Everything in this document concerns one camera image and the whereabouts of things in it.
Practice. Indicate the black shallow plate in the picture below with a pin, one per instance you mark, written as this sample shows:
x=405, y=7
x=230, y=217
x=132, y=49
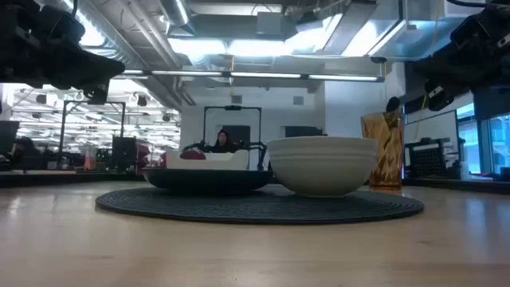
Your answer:
x=207, y=179

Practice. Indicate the white plastic tray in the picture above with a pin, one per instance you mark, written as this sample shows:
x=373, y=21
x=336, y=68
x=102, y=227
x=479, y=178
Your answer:
x=223, y=161

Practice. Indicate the dark computer monitor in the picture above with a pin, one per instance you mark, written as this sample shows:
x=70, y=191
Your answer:
x=8, y=135

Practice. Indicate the person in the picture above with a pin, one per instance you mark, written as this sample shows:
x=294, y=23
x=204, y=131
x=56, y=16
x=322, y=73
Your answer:
x=223, y=142
x=27, y=153

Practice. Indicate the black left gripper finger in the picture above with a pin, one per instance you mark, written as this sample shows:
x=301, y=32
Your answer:
x=98, y=95

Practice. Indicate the white wall board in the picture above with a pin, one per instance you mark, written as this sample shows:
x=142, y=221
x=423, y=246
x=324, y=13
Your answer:
x=432, y=127

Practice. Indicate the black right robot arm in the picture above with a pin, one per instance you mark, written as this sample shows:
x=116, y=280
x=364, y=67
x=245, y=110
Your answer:
x=488, y=28

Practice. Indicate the amber patterned drinking glass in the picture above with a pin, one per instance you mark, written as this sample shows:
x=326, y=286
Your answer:
x=388, y=147

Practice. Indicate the black perforated crate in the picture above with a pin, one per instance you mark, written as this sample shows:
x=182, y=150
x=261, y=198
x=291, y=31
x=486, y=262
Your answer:
x=428, y=159

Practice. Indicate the black metal rig frame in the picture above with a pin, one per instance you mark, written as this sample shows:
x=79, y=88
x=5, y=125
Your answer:
x=92, y=103
x=232, y=108

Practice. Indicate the white ribbed ceramic bowl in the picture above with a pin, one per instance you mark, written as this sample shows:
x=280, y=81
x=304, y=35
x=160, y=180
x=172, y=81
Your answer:
x=322, y=167

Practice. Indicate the dark ceiling dome camera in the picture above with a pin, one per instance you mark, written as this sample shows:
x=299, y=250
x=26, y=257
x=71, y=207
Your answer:
x=378, y=60

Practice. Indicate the round silver air duct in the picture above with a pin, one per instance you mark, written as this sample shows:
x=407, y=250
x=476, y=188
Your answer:
x=177, y=12

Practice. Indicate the grey ceiling ventilation box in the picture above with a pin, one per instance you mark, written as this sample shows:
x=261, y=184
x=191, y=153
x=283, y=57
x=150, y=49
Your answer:
x=269, y=22

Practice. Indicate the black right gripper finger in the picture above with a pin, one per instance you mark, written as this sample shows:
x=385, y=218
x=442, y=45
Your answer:
x=438, y=97

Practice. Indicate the red apple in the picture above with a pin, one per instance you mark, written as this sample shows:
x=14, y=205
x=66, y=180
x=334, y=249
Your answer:
x=193, y=155

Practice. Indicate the round dark woven placemat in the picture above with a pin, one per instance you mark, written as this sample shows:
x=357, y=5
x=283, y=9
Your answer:
x=259, y=209

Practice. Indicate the long linear ceiling light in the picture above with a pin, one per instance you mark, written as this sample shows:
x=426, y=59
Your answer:
x=263, y=75

